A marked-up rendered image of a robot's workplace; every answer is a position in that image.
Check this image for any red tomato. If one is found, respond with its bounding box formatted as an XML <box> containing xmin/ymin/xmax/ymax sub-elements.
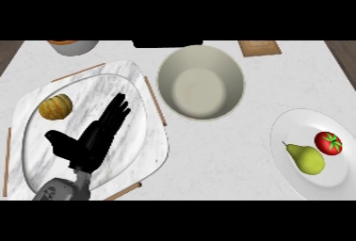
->
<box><xmin>313</xmin><ymin>131</ymin><xmax>344</xmax><ymax>156</ymax></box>

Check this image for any small yellow striped squash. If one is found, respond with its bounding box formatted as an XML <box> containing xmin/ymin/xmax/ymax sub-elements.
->
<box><xmin>36</xmin><ymin>93</ymin><xmax>73</xmax><ymax>121</ymax></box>

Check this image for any white plate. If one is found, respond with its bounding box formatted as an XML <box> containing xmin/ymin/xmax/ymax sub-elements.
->
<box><xmin>270</xmin><ymin>107</ymin><xmax>356</xmax><ymax>201</ymax></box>

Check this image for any beige bowl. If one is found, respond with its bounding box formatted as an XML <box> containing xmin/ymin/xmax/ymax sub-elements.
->
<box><xmin>156</xmin><ymin>44</ymin><xmax>246</xmax><ymax>121</ymax></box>

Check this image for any marble tray with wooden trim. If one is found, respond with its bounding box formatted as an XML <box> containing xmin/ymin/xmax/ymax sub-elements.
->
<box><xmin>1</xmin><ymin>59</ymin><xmax>171</xmax><ymax>201</ymax></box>

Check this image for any grey cup with orange content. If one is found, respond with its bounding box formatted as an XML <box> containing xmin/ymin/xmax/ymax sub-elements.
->
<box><xmin>45</xmin><ymin>40</ymin><xmax>100</xmax><ymax>57</ymax></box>

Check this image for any marble oval plate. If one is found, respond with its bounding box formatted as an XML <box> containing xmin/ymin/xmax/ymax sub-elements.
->
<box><xmin>20</xmin><ymin>73</ymin><xmax>150</xmax><ymax>194</ymax></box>

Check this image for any green pear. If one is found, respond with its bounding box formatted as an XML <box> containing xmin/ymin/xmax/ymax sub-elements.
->
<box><xmin>280</xmin><ymin>140</ymin><xmax>326</xmax><ymax>176</ymax></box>

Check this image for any brown wooden board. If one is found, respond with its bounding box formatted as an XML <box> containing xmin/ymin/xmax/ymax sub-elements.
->
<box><xmin>237</xmin><ymin>40</ymin><xmax>283</xmax><ymax>58</ymax></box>

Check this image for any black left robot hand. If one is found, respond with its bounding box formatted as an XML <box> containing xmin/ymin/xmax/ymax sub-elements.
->
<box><xmin>42</xmin><ymin>92</ymin><xmax>131</xmax><ymax>173</ymax></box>

